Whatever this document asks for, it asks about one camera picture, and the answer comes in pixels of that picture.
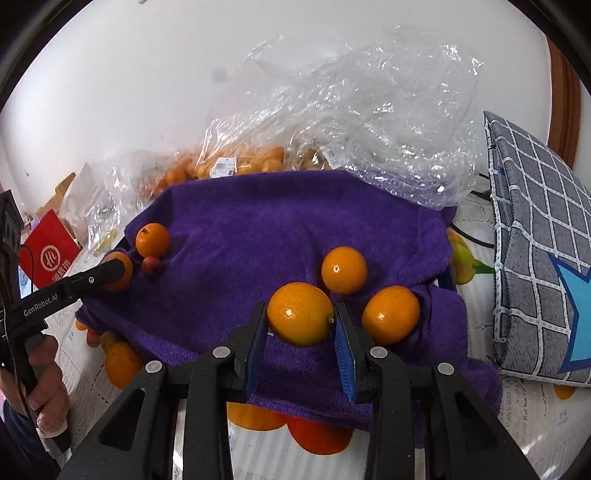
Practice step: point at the ripe orange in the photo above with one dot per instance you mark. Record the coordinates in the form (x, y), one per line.
(123, 282)
(300, 314)
(152, 240)
(344, 271)
(390, 314)

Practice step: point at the grey checkered cushion blue star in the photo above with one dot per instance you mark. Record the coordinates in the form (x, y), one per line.
(531, 230)

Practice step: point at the purple towel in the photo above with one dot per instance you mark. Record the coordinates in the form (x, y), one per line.
(258, 230)

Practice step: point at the small red fruit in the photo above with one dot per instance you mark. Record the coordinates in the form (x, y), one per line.
(151, 266)

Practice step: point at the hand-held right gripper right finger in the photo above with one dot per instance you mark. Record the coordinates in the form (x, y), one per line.
(346, 355)

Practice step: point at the red paper bag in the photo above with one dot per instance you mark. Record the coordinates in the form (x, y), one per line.
(48, 249)

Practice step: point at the brown wooden door frame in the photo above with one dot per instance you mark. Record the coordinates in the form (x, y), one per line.
(563, 106)

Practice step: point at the white plastic bag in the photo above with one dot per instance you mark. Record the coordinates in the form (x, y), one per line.
(81, 189)

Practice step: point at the black tray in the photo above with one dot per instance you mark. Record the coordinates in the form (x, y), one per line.
(447, 279)

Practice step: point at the small clear plastic bag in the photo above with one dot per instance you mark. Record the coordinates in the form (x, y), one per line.
(108, 203)

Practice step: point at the large crumpled clear plastic bag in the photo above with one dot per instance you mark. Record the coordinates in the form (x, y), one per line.
(369, 106)

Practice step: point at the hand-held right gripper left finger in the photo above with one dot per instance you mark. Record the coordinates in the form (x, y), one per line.
(257, 355)

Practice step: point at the clear bag of oranges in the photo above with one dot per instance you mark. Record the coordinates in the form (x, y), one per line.
(249, 161)

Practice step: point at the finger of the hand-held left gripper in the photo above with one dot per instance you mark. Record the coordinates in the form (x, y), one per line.
(104, 273)

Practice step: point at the person's left hand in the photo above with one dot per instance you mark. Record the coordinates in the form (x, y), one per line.
(46, 387)

